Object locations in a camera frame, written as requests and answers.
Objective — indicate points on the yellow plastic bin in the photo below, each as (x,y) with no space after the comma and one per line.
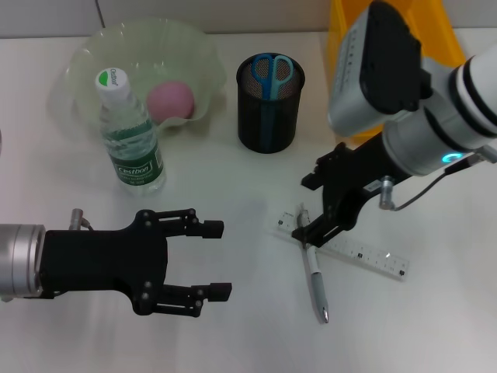
(338,39)

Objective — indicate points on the grey white ballpoint pen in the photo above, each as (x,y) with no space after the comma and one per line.
(316,279)

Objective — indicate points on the translucent green wavy fruit plate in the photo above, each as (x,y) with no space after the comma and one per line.
(163,42)

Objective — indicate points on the black mesh pen holder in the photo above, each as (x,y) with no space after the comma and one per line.
(252,128)

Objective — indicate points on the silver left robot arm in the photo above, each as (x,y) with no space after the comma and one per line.
(19,260)

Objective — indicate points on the pink toy peach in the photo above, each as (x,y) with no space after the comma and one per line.
(171,99)

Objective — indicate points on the blue scissors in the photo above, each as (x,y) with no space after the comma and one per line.
(268,87)

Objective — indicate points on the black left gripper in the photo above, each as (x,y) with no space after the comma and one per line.
(105,260)

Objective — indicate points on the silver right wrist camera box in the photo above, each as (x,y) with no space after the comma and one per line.
(372,77)

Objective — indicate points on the clear water bottle green label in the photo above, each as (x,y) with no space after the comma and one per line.
(136,163)

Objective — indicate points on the clear plastic ruler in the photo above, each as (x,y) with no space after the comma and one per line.
(369,256)

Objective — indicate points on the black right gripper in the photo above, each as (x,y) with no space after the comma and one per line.
(349,182)

